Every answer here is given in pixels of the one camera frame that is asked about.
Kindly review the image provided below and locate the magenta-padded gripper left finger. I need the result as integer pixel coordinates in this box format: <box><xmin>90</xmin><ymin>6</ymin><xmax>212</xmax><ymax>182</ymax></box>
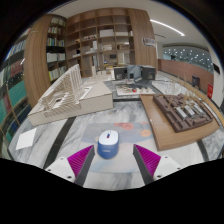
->
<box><xmin>44</xmin><ymin>144</ymin><xmax>96</xmax><ymax>187</ymax></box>

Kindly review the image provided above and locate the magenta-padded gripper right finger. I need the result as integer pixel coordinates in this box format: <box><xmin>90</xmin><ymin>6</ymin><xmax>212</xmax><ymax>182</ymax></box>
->
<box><xmin>132</xmin><ymin>143</ymin><xmax>183</xmax><ymax>185</ymax></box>

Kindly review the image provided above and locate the blue and white computer mouse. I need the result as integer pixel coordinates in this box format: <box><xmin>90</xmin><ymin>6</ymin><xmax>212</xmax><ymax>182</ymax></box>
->
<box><xmin>96</xmin><ymin>129</ymin><xmax>120</xmax><ymax>160</ymax></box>

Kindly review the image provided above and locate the pale blue printed mouse pad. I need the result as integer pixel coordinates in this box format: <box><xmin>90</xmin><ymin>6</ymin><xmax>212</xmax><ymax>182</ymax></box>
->
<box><xmin>77</xmin><ymin>121</ymin><xmax>160</xmax><ymax>174</ymax></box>

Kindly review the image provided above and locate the brown architectural model wooden base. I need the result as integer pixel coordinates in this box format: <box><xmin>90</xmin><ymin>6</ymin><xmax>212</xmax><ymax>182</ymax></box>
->
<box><xmin>139</xmin><ymin>92</ymin><xmax>222</xmax><ymax>152</ymax></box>

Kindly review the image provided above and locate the white paper sheet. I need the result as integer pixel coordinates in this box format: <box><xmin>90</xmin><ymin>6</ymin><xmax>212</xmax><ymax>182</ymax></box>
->
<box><xmin>15</xmin><ymin>127</ymin><xmax>38</xmax><ymax>151</ymax></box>

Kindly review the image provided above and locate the white architectural model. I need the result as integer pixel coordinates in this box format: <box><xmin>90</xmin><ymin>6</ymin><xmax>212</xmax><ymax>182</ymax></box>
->
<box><xmin>27</xmin><ymin>63</ymin><xmax>115</xmax><ymax>127</ymax></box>

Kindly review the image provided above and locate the small model on white board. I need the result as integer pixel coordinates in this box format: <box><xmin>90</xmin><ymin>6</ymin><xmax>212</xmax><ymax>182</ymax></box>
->
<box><xmin>115</xmin><ymin>83</ymin><xmax>157</xmax><ymax>97</ymax></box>

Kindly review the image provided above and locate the grey block architectural model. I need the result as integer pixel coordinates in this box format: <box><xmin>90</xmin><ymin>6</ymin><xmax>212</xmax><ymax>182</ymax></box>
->
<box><xmin>112</xmin><ymin>64</ymin><xmax>158</xmax><ymax>82</ymax></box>

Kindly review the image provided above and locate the red sign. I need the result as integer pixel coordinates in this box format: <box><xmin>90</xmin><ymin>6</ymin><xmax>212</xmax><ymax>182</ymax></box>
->
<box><xmin>206</xmin><ymin>83</ymin><xmax>215</xmax><ymax>100</ymax></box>

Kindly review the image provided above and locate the bookshelf with teal red books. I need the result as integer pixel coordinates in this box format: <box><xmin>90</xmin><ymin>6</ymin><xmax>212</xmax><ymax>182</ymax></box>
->
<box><xmin>0</xmin><ymin>29</ymin><xmax>33</xmax><ymax>142</ymax></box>

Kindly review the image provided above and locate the group of small ceiling lights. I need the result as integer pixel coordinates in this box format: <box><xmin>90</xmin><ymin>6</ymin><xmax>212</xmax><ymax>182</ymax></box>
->
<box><xmin>163</xmin><ymin>46</ymin><xmax>213</xmax><ymax>65</ymax></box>

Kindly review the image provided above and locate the dark bookshelf with pale books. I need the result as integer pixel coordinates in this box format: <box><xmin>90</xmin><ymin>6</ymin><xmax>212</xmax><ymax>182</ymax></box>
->
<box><xmin>45</xmin><ymin>14</ymin><xmax>68</xmax><ymax>83</ymax></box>

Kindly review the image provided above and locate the large wooden shelf unit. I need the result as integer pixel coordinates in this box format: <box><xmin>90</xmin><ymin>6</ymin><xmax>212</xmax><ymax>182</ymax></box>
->
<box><xmin>64</xmin><ymin>7</ymin><xmax>158</xmax><ymax>79</ymax></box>

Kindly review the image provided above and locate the long ceiling light strip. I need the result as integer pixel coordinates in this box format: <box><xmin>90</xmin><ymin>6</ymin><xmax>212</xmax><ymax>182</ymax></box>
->
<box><xmin>149</xmin><ymin>18</ymin><xmax>187</xmax><ymax>37</ymax></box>

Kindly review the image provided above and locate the white wall sign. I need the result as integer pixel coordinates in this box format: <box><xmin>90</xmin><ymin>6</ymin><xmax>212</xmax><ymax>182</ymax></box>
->
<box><xmin>141</xmin><ymin>36</ymin><xmax>157</xmax><ymax>48</ymax></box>

